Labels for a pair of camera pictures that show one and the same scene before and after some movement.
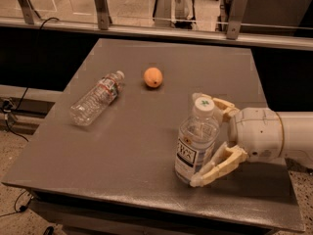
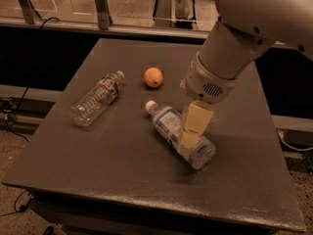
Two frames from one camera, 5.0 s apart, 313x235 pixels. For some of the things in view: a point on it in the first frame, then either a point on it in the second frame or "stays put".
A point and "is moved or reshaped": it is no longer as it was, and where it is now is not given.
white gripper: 255,132 to 202,83
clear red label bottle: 91,104 stays put
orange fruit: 153,76 stays put
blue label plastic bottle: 197,139 is moved or reshaped
